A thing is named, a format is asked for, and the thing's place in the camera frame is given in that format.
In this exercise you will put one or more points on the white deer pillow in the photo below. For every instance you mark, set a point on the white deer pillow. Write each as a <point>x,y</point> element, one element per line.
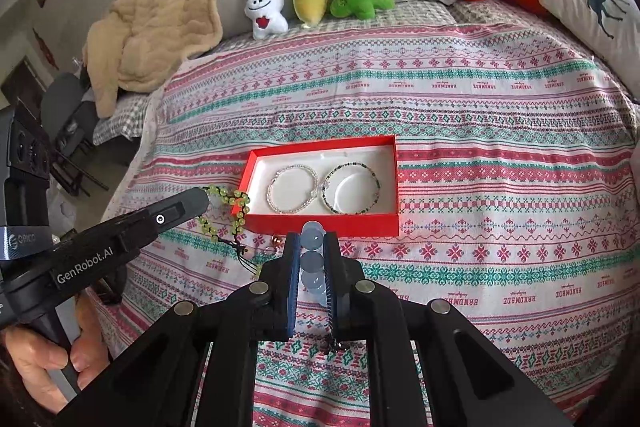
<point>609,27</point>

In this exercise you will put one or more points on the beige quilted blanket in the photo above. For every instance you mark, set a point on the beige quilted blanket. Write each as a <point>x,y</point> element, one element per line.
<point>139,44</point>

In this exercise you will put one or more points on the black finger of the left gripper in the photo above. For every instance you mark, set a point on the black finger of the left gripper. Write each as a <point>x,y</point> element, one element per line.
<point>176,210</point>

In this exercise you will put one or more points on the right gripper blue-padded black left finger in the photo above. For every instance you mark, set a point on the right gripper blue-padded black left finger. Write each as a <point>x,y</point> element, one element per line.
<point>232,330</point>

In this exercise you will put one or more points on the person's left hand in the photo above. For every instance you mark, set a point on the person's left hand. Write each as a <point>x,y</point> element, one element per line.
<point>34,356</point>

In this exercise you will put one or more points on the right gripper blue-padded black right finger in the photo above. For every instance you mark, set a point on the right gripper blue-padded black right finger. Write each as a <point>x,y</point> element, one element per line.
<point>428,364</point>

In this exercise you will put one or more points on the black chair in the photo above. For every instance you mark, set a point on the black chair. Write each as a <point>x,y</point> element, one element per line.
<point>67,113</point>

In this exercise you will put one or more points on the patterned bedspread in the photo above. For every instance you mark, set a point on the patterned bedspread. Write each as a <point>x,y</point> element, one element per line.
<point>517,201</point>

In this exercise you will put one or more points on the red jewelry box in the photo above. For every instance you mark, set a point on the red jewelry box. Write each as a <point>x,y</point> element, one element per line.
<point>349,186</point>

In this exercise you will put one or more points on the white bunny plush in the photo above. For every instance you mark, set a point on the white bunny plush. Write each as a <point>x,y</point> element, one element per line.
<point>266,17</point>

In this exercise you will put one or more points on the black bead ornament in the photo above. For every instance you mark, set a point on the black bead ornament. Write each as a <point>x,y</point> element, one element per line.
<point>330,345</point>

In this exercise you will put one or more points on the small gold earrings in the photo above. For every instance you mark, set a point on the small gold earrings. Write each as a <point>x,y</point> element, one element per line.
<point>275,244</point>

